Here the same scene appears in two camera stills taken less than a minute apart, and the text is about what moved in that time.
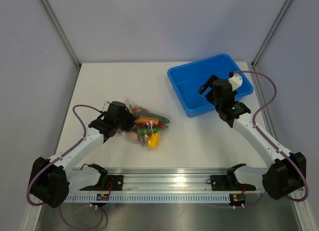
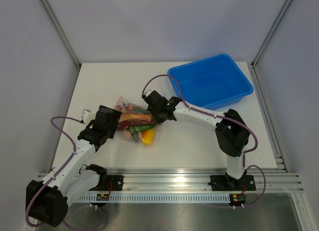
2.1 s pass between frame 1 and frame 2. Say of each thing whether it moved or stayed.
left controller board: stayed
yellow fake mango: moved
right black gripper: moved
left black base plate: stayed
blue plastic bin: stayed
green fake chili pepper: moved
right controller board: stayed
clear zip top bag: moved
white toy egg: moved
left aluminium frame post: stayed
